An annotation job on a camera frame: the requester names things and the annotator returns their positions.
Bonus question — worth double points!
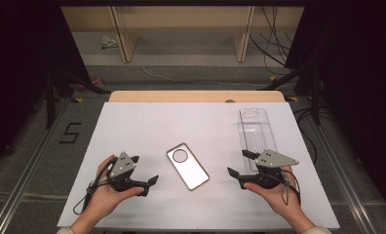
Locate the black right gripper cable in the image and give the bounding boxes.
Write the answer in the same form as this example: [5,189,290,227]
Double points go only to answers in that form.
[280,169,302,207]

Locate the light wooden table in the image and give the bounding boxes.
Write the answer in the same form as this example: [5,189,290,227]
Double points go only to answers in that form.
[108,90,287,103]

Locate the person's left hand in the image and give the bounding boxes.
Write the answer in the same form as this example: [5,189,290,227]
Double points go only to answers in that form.
[83,154,146,226]

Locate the aluminium floor rail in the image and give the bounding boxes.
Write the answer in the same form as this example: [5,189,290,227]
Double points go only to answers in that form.
[0,100,68,234]
[299,97,380,234]

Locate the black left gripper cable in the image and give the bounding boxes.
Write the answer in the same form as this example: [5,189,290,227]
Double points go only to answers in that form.
[72,159,117,216]

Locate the white board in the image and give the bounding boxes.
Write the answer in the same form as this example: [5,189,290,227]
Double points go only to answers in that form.
[57,101,341,231]

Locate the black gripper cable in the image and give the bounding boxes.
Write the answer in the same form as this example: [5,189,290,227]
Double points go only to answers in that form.
[72,159,117,216]
[280,169,302,207]

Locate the white crumpled scrap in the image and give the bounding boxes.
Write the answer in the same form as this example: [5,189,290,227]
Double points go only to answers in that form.
[100,35,119,51]

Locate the pink object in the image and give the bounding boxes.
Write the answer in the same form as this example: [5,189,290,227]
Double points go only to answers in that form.
[77,77,105,92]

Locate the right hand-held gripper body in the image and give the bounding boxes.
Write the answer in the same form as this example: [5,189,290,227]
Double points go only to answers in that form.
[238,148,300,191]

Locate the bundle of black cables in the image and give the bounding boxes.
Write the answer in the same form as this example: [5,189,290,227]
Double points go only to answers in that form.
[249,5,300,76]

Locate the person's right hand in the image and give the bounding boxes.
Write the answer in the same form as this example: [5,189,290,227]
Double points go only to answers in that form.
[243,165,308,226]

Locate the black floor cable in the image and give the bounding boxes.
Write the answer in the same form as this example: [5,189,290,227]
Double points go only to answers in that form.
[292,107,320,166]

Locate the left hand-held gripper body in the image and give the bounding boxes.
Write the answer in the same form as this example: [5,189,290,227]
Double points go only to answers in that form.
[106,151,150,197]

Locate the black curtain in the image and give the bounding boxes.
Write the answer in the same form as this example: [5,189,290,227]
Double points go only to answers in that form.
[285,0,386,222]
[0,0,93,172]

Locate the light wooden desk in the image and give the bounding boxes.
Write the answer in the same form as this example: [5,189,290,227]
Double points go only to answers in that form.
[60,5,306,63]

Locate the clear plastic packaging tray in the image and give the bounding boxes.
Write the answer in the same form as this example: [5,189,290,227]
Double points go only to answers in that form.
[237,107,280,173]

